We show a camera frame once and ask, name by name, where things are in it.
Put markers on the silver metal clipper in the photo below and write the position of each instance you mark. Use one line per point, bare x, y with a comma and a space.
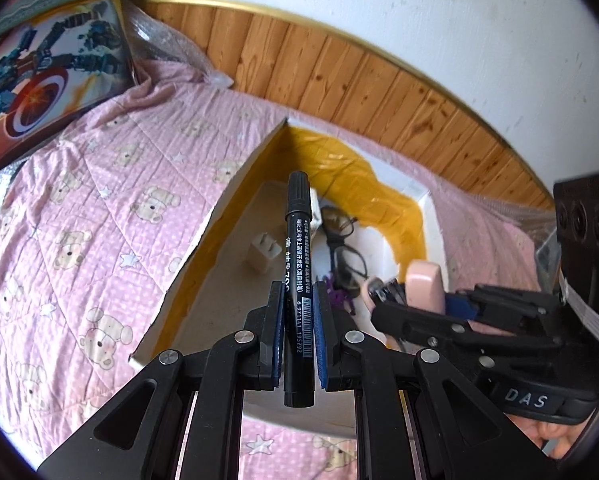
387, 292

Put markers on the purple hair clip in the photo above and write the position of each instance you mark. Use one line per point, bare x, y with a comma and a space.
340, 300

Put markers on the black marker pen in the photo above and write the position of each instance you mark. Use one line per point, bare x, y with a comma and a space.
299, 240

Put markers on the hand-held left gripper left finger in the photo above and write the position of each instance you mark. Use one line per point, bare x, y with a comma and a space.
278, 330

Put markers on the pale pink case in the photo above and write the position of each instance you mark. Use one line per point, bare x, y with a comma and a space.
422, 282

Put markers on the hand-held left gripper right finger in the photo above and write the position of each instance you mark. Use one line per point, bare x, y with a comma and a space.
320, 330

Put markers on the black frame glasses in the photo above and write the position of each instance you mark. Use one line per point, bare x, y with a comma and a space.
349, 265

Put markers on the clear plastic storage bin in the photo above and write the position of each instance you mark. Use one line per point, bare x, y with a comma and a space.
539, 240

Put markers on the clear bubble wrap bag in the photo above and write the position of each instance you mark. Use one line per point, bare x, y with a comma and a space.
179, 45

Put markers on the white charger plug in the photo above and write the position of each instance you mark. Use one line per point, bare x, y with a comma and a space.
262, 255

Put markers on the white foam box yellow tape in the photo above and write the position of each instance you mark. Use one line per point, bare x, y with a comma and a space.
269, 220

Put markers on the superhero picture cushion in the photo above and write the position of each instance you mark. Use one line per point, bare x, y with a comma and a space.
44, 85

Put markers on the person's right hand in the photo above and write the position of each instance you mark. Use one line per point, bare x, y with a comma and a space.
554, 435

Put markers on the pink bear-print blanket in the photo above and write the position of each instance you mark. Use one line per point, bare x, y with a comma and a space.
104, 210

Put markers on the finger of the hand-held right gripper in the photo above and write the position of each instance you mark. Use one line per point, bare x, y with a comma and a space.
429, 327
504, 302

